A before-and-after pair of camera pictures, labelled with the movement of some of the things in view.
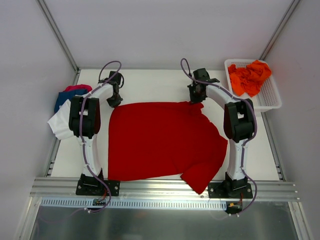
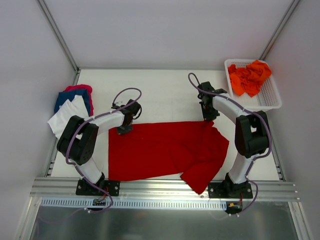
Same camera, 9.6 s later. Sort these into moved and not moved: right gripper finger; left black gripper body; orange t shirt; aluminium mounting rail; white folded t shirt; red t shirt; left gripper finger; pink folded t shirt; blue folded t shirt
Moved: red t shirt; left gripper finger; right gripper finger; left black gripper body
Not moved: blue folded t shirt; orange t shirt; pink folded t shirt; aluminium mounting rail; white folded t shirt
